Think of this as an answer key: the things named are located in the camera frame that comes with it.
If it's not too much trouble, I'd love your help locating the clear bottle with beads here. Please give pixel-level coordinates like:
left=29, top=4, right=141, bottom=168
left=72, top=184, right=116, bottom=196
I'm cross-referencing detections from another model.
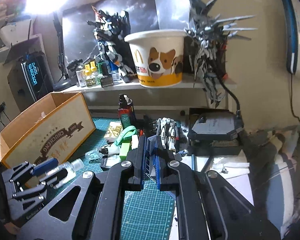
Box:
left=45, top=158, right=84, bottom=190

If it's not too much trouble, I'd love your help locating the gold tea packet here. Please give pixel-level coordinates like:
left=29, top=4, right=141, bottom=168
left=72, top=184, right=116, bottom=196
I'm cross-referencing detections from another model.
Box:
left=104, top=121, right=122, bottom=144

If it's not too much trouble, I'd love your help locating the small white robot model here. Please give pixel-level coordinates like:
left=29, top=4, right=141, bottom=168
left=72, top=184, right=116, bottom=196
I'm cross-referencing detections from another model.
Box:
left=157, top=118, right=181, bottom=153

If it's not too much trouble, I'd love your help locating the brown cardboard box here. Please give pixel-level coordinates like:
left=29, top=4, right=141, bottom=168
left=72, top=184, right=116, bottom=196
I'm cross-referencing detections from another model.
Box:
left=0, top=92, right=96, bottom=168

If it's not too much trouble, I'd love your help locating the green cutting mat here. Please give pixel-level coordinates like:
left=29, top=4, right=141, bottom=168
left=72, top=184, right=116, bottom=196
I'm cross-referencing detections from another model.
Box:
left=46, top=116, right=182, bottom=240

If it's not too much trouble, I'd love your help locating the red black spray can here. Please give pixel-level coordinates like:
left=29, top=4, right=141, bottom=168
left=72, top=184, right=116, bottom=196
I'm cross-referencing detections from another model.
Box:
left=117, top=94, right=136, bottom=129

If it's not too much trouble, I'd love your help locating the black desk lamp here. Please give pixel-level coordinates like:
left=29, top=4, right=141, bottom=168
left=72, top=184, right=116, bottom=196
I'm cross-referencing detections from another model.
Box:
left=53, top=12, right=75, bottom=92

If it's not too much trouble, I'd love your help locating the black computer tower case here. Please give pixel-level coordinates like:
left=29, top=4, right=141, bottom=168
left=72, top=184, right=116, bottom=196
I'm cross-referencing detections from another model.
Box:
left=7, top=51, right=53, bottom=112

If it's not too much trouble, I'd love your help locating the yellow cap cement bottle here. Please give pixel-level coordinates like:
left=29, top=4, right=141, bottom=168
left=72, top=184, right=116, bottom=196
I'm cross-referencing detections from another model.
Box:
left=84, top=61, right=98, bottom=87

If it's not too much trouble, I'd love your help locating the clear glass jar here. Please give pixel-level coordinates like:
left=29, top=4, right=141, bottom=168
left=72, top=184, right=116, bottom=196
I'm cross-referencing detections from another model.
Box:
left=76, top=69, right=86, bottom=87

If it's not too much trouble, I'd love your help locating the corgi print paper bucket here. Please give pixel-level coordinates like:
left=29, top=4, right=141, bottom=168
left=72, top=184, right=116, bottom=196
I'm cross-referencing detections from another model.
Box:
left=125, top=29, right=186, bottom=88

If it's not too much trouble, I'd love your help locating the white box on shelf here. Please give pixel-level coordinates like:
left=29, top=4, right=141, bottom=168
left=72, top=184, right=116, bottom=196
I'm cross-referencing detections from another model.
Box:
left=0, top=17, right=45, bottom=64

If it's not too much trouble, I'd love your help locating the blue white robot model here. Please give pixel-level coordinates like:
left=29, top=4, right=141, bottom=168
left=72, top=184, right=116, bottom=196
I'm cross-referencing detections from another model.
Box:
left=87, top=6, right=136, bottom=83

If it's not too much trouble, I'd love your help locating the dark spiky winged model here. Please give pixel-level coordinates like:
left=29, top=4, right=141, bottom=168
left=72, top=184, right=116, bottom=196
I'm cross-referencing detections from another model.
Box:
left=185, top=0, right=256, bottom=112

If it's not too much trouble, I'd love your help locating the dark galaxy poster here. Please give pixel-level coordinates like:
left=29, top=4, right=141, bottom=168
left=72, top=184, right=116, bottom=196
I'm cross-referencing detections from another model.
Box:
left=62, top=0, right=190, bottom=64

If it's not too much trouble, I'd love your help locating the white wall shelf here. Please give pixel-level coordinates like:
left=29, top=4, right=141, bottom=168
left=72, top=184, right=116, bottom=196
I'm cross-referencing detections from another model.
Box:
left=61, top=73, right=237, bottom=94

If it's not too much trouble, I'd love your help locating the blue curved wall object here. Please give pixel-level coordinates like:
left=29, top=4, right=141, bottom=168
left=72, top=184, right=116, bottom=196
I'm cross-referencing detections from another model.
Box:
left=281, top=0, right=299, bottom=75

